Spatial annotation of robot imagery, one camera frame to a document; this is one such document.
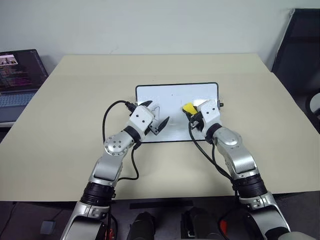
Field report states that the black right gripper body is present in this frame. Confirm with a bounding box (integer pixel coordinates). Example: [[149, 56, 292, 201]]
[[188, 111, 205, 133]]

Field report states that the yellow whiteboard eraser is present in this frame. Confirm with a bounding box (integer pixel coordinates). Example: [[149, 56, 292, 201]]
[[181, 101, 198, 115]]

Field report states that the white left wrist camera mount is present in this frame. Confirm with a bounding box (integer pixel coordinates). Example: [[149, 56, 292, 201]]
[[128, 105, 155, 140]]

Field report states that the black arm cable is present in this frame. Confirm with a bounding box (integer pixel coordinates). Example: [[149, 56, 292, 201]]
[[187, 120, 241, 199], [101, 100, 140, 181]]

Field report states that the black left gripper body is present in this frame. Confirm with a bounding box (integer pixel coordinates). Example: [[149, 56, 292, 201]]
[[145, 124, 161, 137]]

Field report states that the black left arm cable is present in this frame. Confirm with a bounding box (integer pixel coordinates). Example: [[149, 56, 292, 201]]
[[101, 100, 140, 181]]

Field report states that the grey open laptop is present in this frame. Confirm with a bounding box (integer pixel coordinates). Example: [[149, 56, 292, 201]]
[[0, 48, 49, 125]]

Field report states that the small grey box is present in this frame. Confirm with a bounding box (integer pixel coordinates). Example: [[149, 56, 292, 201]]
[[40, 220, 57, 235]]

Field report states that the dark rounded shape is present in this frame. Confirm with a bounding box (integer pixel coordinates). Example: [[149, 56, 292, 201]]
[[126, 211, 156, 240], [180, 206, 221, 240]]

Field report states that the black rounded shape red trim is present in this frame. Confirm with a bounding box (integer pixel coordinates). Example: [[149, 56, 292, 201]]
[[218, 208, 256, 240]]

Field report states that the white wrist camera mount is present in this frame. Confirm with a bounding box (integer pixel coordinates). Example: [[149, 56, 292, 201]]
[[128, 105, 155, 140], [196, 99, 222, 133]]

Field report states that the black and white chair base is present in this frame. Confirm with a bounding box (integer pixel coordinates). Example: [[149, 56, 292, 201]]
[[305, 91, 320, 134]]

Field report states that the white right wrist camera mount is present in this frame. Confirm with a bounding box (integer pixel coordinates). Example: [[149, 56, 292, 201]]
[[196, 99, 222, 133]]

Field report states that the black office chair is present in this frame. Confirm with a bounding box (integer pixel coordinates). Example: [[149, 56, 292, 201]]
[[270, 8, 320, 96]]

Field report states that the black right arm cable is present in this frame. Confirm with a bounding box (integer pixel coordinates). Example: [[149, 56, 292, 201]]
[[187, 120, 241, 199]]

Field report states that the black-framed small whiteboard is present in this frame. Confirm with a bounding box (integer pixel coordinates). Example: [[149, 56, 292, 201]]
[[135, 81, 225, 144]]

